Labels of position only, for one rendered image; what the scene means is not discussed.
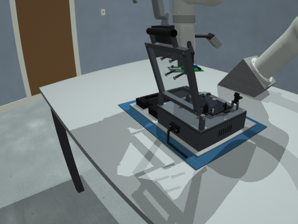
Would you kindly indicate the green circuit board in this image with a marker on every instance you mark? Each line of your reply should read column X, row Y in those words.
column 196, row 68

